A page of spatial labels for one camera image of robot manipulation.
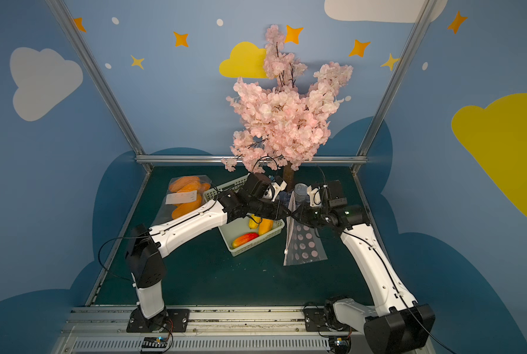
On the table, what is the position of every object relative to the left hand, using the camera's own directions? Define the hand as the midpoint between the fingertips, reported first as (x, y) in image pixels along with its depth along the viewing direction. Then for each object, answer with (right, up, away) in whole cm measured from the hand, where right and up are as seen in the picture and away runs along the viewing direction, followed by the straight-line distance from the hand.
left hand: (293, 210), depth 76 cm
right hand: (+2, -1, 0) cm, 2 cm away
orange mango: (-46, +10, +26) cm, 54 cm away
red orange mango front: (-18, -13, +13) cm, 26 cm away
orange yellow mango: (-10, -9, +17) cm, 22 cm away
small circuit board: (-47, -45, -3) cm, 66 cm away
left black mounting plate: (-42, -37, -2) cm, 56 cm away
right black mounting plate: (+8, -38, -1) cm, 39 cm away
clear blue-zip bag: (-46, +5, +21) cm, 51 cm away
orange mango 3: (-41, +8, +28) cm, 50 cm away
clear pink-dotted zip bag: (+6, -15, +17) cm, 24 cm away
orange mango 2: (-47, -2, +22) cm, 52 cm away
